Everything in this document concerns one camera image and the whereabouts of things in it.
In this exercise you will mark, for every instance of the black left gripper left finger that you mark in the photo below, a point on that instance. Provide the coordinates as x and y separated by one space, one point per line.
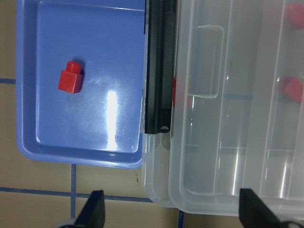
93 212

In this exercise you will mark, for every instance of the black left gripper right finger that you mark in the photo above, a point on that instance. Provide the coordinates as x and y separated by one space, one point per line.
253 212

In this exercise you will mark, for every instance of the clear ribbed box lid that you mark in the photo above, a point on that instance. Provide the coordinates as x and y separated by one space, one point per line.
237 118

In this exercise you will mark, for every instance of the red block with stud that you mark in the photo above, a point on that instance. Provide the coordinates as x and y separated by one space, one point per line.
71 78

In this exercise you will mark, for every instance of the red block lower in box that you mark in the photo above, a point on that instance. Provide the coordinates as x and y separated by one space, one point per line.
292 88

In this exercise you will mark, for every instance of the red block in box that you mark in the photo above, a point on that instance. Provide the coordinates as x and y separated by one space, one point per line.
294 14
292 88

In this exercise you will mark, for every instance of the clear plastic storage box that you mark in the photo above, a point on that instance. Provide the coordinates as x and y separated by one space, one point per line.
164 166

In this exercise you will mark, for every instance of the red block upper in box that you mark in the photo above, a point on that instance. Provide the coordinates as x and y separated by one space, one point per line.
294 14

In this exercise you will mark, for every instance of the blue plastic tray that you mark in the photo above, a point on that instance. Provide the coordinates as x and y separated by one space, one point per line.
100 125

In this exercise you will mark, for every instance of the black box latch handle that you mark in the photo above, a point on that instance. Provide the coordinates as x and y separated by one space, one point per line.
160 34

